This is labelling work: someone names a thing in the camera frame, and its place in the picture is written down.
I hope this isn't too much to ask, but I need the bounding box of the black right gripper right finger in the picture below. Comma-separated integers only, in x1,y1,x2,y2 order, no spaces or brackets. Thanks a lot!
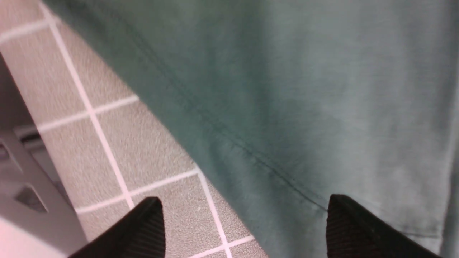
326,194,437,258

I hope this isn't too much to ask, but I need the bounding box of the green long sleeve shirt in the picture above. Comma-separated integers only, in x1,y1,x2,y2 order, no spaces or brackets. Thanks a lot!
45,0,458,258

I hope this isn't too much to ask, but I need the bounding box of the grey checkered tablecloth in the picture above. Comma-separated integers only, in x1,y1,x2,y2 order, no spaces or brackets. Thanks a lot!
1,0,266,258

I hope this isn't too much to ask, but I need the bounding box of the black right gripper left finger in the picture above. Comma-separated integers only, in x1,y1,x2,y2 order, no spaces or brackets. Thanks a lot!
70,197,166,258

